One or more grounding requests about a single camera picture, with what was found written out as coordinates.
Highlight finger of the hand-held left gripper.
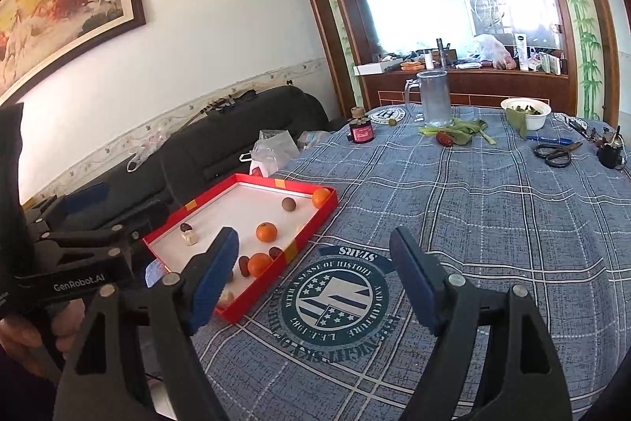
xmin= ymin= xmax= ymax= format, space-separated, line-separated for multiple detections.
xmin=34 ymin=200 xmax=171 ymax=264
xmin=22 ymin=183 xmax=110 ymax=234

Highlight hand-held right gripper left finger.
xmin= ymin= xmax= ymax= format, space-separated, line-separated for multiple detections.
xmin=52 ymin=226 xmax=241 ymax=421

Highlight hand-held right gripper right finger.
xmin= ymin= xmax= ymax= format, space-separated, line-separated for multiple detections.
xmin=388 ymin=225 xmax=575 ymax=421

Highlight red cardboard tray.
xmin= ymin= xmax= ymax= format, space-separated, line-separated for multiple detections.
xmin=143 ymin=173 xmax=339 ymax=324

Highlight person's left hand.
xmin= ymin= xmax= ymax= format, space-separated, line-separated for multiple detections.
xmin=0 ymin=290 xmax=92 ymax=380

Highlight clear plastic bag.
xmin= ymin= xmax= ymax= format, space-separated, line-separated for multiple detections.
xmin=127 ymin=130 xmax=171 ymax=172

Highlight blue plaid tablecloth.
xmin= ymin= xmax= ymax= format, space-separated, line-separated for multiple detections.
xmin=190 ymin=105 xmax=631 ymax=421

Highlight black sofa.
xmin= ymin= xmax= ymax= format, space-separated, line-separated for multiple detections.
xmin=20 ymin=84 xmax=346 ymax=254

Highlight white plastic bag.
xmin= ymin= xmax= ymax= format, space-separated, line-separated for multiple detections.
xmin=240 ymin=130 xmax=301 ymax=178

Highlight black jar with red label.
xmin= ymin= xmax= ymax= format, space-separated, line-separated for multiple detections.
xmin=349 ymin=107 xmax=375 ymax=143

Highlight green leafy vegetable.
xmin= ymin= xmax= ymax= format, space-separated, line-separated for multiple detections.
xmin=418 ymin=118 xmax=496 ymax=146

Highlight clear plastic mug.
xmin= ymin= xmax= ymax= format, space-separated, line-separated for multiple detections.
xmin=404 ymin=70 xmax=453 ymax=127

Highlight black scissors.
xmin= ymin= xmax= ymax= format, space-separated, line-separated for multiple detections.
xmin=534 ymin=141 xmax=583 ymax=168

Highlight green leaf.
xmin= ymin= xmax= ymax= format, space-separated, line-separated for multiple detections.
xmin=507 ymin=108 xmax=529 ymax=139

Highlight white bowl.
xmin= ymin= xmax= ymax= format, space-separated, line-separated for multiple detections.
xmin=500 ymin=97 xmax=552 ymax=131

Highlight wooden counter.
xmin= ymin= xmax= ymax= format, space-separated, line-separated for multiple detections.
xmin=352 ymin=66 xmax=577 ymax=116

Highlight flat white box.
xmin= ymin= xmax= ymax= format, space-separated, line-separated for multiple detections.
xmin=356 ymin=61 xmax=402 ymax=77

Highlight black cup with tools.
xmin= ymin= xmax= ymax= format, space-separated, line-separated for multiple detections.
xmin=596 ymin=125 xmax=628 ymax=169

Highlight pink plastic bag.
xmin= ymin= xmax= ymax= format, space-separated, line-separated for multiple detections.
xmin=473 ymin=34 xmax=518 ymax=71

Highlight green bamboo wall mural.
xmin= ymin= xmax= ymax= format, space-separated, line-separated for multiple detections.
xmin=542 ymin=0 xmax=605 ymax=121

